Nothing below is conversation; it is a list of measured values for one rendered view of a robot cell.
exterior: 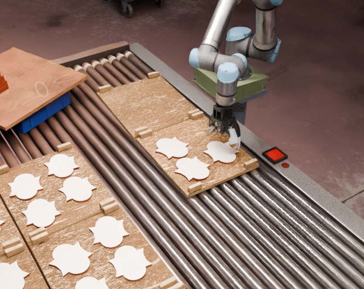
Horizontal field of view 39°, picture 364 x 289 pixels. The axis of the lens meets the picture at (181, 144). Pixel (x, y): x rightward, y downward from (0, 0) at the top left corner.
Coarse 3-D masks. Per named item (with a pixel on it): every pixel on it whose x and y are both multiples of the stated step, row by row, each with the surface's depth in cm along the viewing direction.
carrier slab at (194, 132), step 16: (176, 128) 224; (192, 128) 225; (144, 144) 215; (192, 144) 216; (160, 160) 207; (176, 160) 207; (208, 160) 208; (240, 160) 208; (176, 176) 200; (224, 176) 200
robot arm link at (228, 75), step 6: (222, 66) 185; (228, 66) 186; (234, 66) 186; (222, 72) 184; (228, 72) 183; (234, 72) 184; (222, 78) 185; (228, 78) 184; (234, 78) 185; (222, 84) 186; (228, 84) 186; (234, 84) 187; (222, 90) 188; (228, 90) 187; (234, 90) 189; (222, 96) 189; (228, 96) 189
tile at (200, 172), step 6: (180, 162) 205; (186, 162) 205; (192, 162) 205; (198, 162) 205; (180, 168) 202; (186, 168) 202; (192, 168) 202; (198, 168) 202; (204, 168) 202; (180, 174) 200; (186, 174) 199; (192, 174) 199; (198, 174) 199; (204, 174) 199; (198, 180) 198
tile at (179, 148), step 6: (168, 138) 217; (174, 138) 217; (156, 144) 214; (162, 144) 214; (168, 144) 214; (174, 144) 214; (180, 144) 214; (186, 144) 214; (156, 150) 210; (162, 150) 211; (168, 150) 211; (174, 150) 211; (180, 150) 211; (186, 150) 211; (168, 156) 208; (174, 156) 208; (180, 156) 208
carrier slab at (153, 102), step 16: (144, 80) 256; (160, 80) 256; (112, 96) 244; (128, 96) 244; (144, 96) 244; (160, 96) 244; (176, 96) 245; (112, 112) 234; (128, 112) 234; (144, 112) 234; (160, 112) 234; (176, 112) 234; (128, 128) 224; (160, 128) 224
